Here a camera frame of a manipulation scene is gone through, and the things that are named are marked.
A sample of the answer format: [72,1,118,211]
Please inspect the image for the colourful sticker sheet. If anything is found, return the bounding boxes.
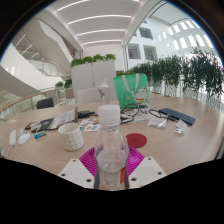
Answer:
[78,118,102,133]

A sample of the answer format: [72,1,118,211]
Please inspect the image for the green tote bag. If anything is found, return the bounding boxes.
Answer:
[112,73,150,110]

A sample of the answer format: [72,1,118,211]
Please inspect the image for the clear plastic water bottle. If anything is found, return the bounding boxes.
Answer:
[93,104,131,191]

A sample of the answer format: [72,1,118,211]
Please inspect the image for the white printed card packet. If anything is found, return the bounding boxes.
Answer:
[147,116,168,130]

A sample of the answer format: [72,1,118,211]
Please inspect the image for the white cabinet with plants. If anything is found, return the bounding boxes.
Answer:
[69,53,118,101]

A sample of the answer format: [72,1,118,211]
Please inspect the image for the low planter with plants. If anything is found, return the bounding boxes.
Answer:
[54,78,74,99]

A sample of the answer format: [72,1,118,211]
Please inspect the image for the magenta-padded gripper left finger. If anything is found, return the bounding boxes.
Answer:
[57,147,100,190]

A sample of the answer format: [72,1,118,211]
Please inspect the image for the open white booklet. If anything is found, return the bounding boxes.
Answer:
[48,106,79,131]

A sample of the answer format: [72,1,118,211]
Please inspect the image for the dark blue keyboard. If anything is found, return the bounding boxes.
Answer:
[158,107,197,127]

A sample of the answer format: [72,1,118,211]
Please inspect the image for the small black box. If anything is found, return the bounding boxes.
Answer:
[77,109,98,119]

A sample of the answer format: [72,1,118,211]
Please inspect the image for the black chair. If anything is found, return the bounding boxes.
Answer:
[36,97,55,110]

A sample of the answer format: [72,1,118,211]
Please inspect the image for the black flat case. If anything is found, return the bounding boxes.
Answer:
[30,117,56,134]

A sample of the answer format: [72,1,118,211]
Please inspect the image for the tall clear white-lidded bottle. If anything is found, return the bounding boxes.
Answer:
[96,78,111,107]

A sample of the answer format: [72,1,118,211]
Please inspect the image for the white grid-pattern mug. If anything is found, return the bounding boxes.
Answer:
[57,122,86,153]

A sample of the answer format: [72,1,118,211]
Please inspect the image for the white chair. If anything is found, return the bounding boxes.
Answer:
[76,87,101,105]

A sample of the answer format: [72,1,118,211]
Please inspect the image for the ceiling light strips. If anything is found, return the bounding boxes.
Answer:
[54,0,141,48]

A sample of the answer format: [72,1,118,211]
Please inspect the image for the small clear plastic packet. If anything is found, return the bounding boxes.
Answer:
[173,118,189,135]

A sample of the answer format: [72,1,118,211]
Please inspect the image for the flat round red coaster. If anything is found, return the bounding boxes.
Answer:
[125,132,148,149]

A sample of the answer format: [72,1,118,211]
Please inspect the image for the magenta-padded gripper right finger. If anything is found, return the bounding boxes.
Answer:
[124,145,167,190]

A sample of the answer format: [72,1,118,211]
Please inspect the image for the small green blue packet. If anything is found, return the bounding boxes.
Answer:
[33,130,47,140]

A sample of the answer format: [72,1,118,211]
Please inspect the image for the tangled black cables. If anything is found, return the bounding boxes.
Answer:
[119,103,178,125]

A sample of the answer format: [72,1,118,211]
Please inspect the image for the long green plant hedge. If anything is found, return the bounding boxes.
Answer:
[116,46,224,101]

